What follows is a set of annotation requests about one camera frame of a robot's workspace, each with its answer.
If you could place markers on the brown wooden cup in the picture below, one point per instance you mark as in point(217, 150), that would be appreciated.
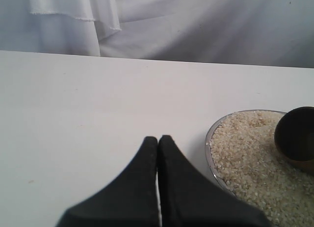
point(294, 138)

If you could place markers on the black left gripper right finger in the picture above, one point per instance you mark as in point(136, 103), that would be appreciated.
point(188, 199)

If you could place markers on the white backdrop curtain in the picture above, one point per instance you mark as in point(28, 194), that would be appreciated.
point(255, 32)

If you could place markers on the metal plate of rice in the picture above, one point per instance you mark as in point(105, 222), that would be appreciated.
point(245, 162)

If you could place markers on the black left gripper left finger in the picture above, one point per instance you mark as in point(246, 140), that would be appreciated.
point(130, 200)

